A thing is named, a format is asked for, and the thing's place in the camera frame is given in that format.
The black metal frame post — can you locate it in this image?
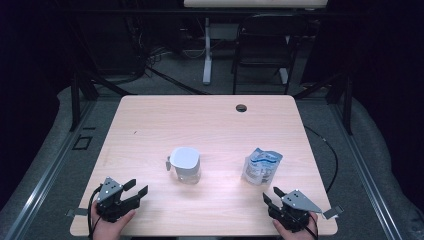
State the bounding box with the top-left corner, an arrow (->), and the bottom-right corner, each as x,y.
68,71 -> 81,132
342,74 -> 355,136

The clear jar with grey lid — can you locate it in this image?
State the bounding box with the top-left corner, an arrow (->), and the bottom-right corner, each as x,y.
165,146 -> 203,185

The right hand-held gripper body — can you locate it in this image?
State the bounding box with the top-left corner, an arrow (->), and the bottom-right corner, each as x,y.
266,189 -> 323,233

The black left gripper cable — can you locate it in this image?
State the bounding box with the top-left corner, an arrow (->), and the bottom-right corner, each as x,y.
86,186 -> 103,239

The person's left hand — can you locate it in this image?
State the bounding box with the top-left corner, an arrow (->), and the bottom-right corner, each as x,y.
90,199 -> 137,240

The black folding chair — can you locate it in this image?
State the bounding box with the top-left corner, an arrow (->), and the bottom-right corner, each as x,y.
231,13 -> 310,96

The thin black floor cable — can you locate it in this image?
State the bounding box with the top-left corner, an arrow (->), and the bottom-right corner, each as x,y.
303,125 -> 340,194

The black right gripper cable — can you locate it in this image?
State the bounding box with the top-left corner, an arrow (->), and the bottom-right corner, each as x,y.
304,213 -> 320,240

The person's right hand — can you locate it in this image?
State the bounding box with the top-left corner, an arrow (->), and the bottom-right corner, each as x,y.
272,213 -> 320,240

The blue and white pouch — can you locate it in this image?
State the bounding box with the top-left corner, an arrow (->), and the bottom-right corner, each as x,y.
241,147 -> 284,187

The black square floor frame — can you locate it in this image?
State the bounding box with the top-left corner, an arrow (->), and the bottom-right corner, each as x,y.
71,134 -> 94,151

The white desk leg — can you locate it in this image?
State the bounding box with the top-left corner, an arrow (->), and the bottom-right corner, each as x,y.
278,34 -> 290,85
202,17 -> 214,86

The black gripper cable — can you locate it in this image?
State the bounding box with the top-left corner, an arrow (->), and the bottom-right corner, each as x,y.
304,213 -> 320,240
86,186 -> 103,239

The white background desk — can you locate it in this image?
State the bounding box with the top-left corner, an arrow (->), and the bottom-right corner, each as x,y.
183,0 -> 329,9

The thick black floor cable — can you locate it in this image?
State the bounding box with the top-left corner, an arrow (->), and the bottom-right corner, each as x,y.
144,65 -> 209,96

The grey tape strip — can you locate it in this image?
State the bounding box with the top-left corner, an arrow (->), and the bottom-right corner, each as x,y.
65,207 -> 90,218
322,205 -> 345,221

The aluminium floor rail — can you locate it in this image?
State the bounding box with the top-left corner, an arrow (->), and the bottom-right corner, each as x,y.
2,99 -> 98,240
328,103 -> 406,240

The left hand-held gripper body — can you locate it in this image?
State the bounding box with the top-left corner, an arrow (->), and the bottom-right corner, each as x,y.
95,176 -> 141,224

